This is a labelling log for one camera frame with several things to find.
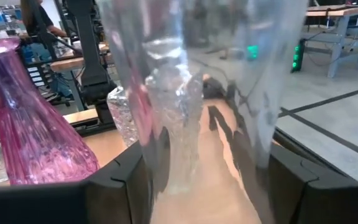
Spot black rack with white labels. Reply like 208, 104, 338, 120
23, 60, 55, 90

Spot black box with green lights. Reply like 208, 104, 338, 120
290, 39, 306, 74

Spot wooden table with grey legs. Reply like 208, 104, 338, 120
301, 2, 358, 79

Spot pink tall conical glass vase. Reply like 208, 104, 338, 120
0, 37, 101, 186

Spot wooden background workbench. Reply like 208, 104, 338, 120
50, 43, 111, 73

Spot person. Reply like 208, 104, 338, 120
19, 0, 76, 102

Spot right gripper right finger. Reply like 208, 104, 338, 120
267, 144, 358, 224

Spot clear ribbed glass vase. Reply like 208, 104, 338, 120
97, 0, 309, 224

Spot light wooden tray board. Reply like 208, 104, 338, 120
0, 126, 358, 224

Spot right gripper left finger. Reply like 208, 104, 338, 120
0, 127, 171, 224

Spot clear tall square glass bottle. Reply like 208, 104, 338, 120
106, 85, 141, 147

